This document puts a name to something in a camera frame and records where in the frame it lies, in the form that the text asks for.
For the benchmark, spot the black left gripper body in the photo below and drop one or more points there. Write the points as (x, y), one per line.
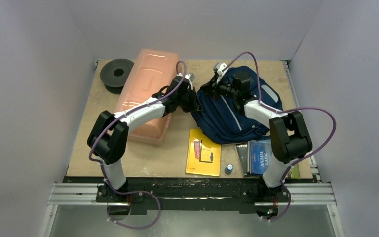
(186, 101)

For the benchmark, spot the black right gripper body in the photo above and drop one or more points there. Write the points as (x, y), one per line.
(214, 86)

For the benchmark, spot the navy blue student backpack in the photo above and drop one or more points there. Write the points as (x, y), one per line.
(220, 121)

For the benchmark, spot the small blue glue stick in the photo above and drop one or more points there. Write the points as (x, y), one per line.
(229, 169)

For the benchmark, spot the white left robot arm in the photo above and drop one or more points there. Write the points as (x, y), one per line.
(109, 135)

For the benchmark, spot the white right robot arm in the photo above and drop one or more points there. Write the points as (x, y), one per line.
(290, 139)

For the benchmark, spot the pink pen toy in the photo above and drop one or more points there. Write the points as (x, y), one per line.
(197, 148)

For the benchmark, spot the pink translucent storage box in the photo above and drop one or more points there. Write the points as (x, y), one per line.
(151, 71)

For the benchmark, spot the yellow book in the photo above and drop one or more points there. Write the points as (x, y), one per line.
(210, 162)

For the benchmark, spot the dark book under blue book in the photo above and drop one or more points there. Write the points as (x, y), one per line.
(244, 159)

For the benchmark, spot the blue Animal Farm book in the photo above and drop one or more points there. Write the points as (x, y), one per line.
(260, 155)

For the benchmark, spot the black filament spool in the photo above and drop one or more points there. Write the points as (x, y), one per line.
(115, 73)

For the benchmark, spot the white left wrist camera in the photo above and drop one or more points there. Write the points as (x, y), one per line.
(190, 78)

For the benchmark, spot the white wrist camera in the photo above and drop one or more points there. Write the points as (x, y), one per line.
(190, 78)
(220, 70)

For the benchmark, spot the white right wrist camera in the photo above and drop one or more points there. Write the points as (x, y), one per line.
(220, 70)

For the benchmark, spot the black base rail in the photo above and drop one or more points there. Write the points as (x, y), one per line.
(246, 196)

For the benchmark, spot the aluminium frame rail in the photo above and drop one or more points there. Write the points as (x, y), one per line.
(311, 194)

